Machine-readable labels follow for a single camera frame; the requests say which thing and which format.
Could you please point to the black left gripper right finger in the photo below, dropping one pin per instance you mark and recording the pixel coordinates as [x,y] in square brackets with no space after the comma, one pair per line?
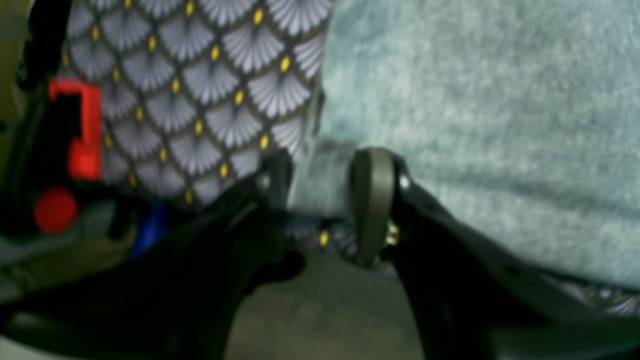
[472,299]

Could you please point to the patterned fan-print tablecloth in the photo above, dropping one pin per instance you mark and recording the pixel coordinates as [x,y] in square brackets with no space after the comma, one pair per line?
[195,93]

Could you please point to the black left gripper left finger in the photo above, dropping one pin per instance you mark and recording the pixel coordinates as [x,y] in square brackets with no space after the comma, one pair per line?
[177,301]

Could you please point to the red table clamp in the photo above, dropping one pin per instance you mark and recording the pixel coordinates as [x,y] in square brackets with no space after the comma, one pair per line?
[78,154]

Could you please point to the light grey T-shirt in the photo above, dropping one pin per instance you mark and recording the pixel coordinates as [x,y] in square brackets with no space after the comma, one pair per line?
[522,117]

